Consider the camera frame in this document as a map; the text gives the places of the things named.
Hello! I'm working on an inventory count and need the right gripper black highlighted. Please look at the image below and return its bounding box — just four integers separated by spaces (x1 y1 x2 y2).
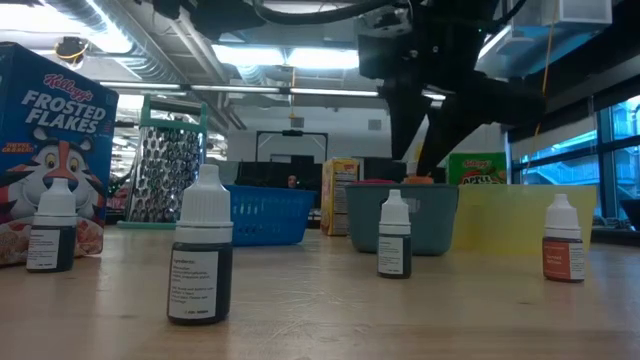
378 19 547 176

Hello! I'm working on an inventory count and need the yellow squeeze bottle white cap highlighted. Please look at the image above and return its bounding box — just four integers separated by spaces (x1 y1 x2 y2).
403 141 435 185

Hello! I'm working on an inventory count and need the green Apple Jacks cereal box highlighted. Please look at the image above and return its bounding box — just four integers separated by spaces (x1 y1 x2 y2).
447 152 509 187

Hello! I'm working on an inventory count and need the yellow Corn Pops cereal box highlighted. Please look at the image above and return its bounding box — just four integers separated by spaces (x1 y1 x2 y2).
321 157 360 236

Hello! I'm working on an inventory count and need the blue slotted plastic basket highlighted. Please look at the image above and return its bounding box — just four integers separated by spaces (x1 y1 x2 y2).
223 184 318 247

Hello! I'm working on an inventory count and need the orange-red dropper bottle white cap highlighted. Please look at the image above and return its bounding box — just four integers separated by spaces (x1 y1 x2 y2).
542 193 586 284

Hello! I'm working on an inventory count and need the teal dropper bottle white cap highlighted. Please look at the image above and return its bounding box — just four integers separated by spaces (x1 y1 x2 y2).
376 189 413 280

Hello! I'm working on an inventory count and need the grey-green plastic bin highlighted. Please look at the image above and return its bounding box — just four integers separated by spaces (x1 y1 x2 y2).
344 182 460 257

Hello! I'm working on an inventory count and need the yellow translucent plastic bin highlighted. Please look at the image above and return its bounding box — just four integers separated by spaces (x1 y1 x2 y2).
452 183 599 256

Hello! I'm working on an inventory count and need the black desk partition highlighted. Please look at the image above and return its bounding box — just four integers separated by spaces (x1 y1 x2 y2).
234 154 324 201

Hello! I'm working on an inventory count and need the white ceiling unit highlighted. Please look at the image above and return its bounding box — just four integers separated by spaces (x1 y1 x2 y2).
509 0 614 26

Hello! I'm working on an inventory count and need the long ceiling light bar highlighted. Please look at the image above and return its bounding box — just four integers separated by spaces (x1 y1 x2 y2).
99 79 446 104

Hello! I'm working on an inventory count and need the dark dropper bottle white cap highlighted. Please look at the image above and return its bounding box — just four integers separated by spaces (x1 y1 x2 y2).
166 163 235 327
25 178 79 274

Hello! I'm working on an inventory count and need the blue Frosted Flakes cereal box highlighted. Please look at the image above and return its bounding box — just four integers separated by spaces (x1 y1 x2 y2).
0 42 120 267

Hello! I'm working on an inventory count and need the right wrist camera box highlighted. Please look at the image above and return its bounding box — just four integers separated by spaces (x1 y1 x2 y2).
357 7 419 81

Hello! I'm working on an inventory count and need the rectangular silver air duct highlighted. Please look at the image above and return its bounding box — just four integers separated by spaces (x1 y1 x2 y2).
474 24 514 71

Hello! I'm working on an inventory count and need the black rectangular frame stand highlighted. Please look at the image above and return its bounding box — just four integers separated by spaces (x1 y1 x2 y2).
255 128 330 164

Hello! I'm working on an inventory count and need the yellow hanging cord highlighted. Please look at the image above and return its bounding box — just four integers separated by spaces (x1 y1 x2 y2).
522 0 559 166

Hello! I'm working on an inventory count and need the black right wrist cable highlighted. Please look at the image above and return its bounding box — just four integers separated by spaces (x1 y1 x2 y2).
252 0 401 27

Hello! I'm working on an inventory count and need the dark window frame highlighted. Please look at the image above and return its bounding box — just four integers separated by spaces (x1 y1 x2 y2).
509 94 640 226

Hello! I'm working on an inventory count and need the metal box grater teal frame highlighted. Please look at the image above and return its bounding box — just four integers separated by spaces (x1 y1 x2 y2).
117 93 210 230

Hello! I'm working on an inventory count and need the spiral silver air duct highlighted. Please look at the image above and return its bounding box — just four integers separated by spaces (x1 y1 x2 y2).
44 0 186 84

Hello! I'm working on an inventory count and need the black ceiling reel yellow cable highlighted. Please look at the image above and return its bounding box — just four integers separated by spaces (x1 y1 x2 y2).
54 35 91 69

